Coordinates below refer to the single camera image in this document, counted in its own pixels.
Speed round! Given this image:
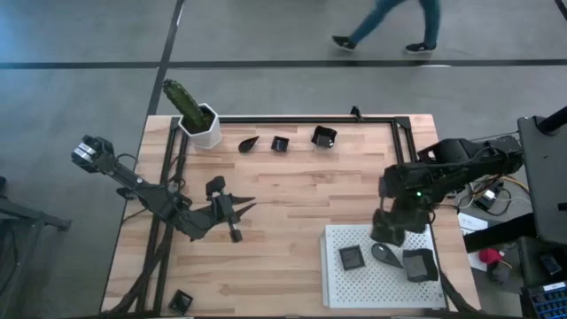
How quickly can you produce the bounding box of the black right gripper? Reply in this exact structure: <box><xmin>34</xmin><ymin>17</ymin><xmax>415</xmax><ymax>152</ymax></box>
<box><xmin>369</xmin><ymin>206</ymin><xmax>430</xmax><ymax>248</ymax></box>

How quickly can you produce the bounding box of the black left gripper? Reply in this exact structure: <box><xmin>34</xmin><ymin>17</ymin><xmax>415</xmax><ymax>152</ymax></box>
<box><xmin>205</xmin><ymin>175</ymin><xmax>259</xmax><ymax>244</ymax></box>

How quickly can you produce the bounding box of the black small square plate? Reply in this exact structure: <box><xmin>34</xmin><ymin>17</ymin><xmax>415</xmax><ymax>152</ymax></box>
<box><xmin>270</xmin><ymin>135</ymin><xmax>291</xmax><ymax>153</ymax></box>
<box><xmin>338</xmin><ymin>245</ymin><xmax>367</xmax><ymax>272</ymax></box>
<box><xmin>167</xmin><ymin>289</ymin><xmax>194</xmax><ymax>316</ymax></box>

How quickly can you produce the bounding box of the black box piece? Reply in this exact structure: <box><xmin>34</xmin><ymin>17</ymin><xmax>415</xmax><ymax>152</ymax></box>
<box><xmin>310</xmin><ymin>125</ymin><xmax>338</xmax><ymax>149</ymax></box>

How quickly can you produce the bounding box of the white perforated metal shelf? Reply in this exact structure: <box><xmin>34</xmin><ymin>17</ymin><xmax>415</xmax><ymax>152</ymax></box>
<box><xmin>319</xmin><ymin>223</ymin><xmax>447</xmax><ymax>310</ymax></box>

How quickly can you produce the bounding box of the white hexagonal plant pot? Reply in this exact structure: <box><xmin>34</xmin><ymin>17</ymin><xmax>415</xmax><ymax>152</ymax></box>
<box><xmin>177</xmin><ymin>103</ymin><xmax>222</xmax><ymax>150</ymax></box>

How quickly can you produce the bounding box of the white paper sheet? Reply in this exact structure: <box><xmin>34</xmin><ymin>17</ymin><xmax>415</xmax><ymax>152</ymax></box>
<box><xmin>455</xmin><ymin>211</ymin><xmax>488</xmax><ymax>236</ymax></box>

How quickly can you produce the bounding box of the red round object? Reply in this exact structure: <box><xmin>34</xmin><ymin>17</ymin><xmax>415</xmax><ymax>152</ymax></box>
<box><xmin>478</xmin><ymin>247</ymin><xmax>504</xmax><ymax>266</ymax></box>

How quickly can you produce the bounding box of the green cactus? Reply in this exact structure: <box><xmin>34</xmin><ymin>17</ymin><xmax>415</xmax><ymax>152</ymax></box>
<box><xmin>161</xmin><ymin>78</ymin><xmax>209</xmax><ymax>133</ymax></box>

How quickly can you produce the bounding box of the black case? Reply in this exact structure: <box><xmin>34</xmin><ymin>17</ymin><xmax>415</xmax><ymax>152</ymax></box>
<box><xmin>517</xmin><ymin>234</ymin><xmax>567</xmax><ymax>289</ymax></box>

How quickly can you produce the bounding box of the grey metal cart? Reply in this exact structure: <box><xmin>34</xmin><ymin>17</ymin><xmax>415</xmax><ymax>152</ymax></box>
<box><xmin>517</xmin><ymin>113</ymin><xmax>567</xmax><ymax>245</ymax></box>

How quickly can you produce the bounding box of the person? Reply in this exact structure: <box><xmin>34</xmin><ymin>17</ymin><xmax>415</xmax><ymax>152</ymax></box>
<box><xmin>330</xmin><ymin>0</ymin><xmax>442</xmax><ymax>56</ymax></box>

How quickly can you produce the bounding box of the black metal stand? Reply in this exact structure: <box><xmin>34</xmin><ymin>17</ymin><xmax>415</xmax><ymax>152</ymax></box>
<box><xmin>0</xmin><ymin>175</ymin><xmax>72</xmax><ymax>319</ymax></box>

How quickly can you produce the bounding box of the black aluminium table frame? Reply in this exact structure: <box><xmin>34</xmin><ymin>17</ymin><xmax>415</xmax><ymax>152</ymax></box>
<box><xmin>104</xmin><ymin>114</ymin><xmax>421</xmax><ymax>318</ymax></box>

